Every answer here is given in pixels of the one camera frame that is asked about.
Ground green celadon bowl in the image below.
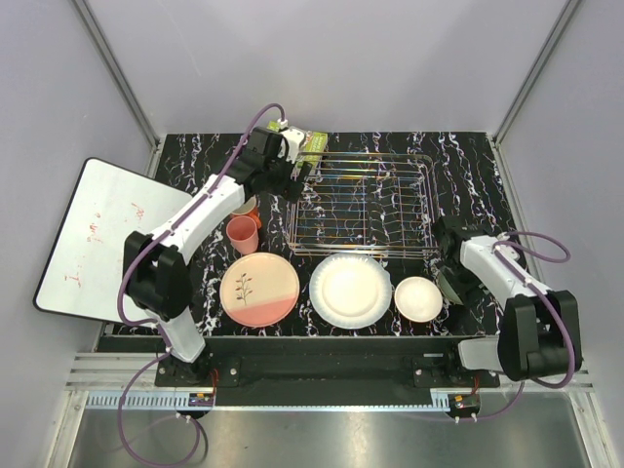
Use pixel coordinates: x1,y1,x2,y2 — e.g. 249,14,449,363
436,267,464,305

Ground small orange white bowl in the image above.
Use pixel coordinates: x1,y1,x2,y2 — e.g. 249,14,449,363
394,277,443,323

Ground wire dish rack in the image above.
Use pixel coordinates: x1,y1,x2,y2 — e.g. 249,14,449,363
287,152,440,259

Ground white scalloped plate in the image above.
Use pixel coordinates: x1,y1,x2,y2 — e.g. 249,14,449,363
309,253,392,330

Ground cream pink leaf plate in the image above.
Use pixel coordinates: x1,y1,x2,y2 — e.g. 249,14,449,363
219,253,300,328

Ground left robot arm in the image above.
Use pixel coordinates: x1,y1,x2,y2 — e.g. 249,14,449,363
117,124,311,386

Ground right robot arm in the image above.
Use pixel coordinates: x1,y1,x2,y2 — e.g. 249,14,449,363
433,216,582,389

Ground orange mug white inside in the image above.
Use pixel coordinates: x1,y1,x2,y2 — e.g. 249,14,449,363
230,196,262,229

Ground green children's book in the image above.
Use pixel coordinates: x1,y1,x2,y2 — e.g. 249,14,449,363
267,122,329,165

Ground pink plastic cup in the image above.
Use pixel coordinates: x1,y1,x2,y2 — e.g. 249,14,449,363
226,216,259,255

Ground white board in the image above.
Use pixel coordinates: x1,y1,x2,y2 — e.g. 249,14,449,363
33,158,191,323

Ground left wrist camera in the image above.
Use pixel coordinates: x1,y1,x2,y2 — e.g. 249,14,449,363
279,127,313,163

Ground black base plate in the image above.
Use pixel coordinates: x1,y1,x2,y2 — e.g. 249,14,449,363
155,336,500,389

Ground white cable duct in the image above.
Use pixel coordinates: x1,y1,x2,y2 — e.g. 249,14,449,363
86,391,215,410

